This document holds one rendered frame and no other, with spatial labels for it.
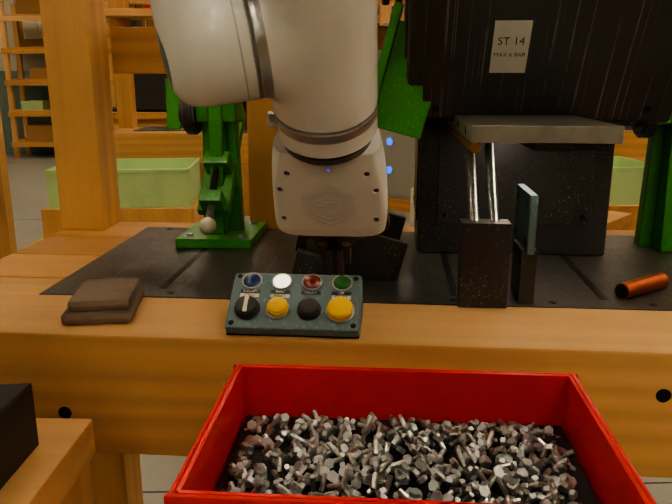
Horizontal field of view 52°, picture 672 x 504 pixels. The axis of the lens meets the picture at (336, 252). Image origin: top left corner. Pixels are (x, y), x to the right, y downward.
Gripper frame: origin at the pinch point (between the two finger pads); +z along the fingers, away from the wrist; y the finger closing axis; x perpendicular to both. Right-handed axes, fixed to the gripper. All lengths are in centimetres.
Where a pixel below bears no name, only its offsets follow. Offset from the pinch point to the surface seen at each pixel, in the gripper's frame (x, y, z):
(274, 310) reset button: -0.8, -7.2, 9.1
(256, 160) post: 53, -21, 36
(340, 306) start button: -0.1, 0.1, 9.0
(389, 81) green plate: 32.2, 4.8, 2.6
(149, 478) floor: 35, -66, 148
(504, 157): 38.2, 22.8, 21.0
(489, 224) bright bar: 13.2, 17.3, 9.6
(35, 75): 762, -512, 513
